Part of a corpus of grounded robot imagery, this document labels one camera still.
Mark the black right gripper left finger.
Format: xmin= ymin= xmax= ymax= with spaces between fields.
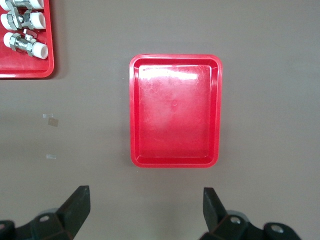
xmin=0 ymin=184 xmax=91 ymax=240

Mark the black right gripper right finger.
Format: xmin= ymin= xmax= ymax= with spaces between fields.
xmin=202 ymin=186 xmax=301 ymax=240

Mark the empty red plastic tray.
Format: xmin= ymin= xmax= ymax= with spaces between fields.
xmin=129 ymin=53 xmax=223 ymax=169

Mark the red tray holding valves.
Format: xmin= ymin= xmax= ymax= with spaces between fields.
xmin=0 ymin=0 xmax=55 ymax=80

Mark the metal valve with white caps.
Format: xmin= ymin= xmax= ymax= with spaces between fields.
xmin=3 ymin=28 xmax=49 ymax=60
xmin=0 ymin=6 xmax=46 ymax=30
xmin=0 ymin=0 xmax=45 ymax=11

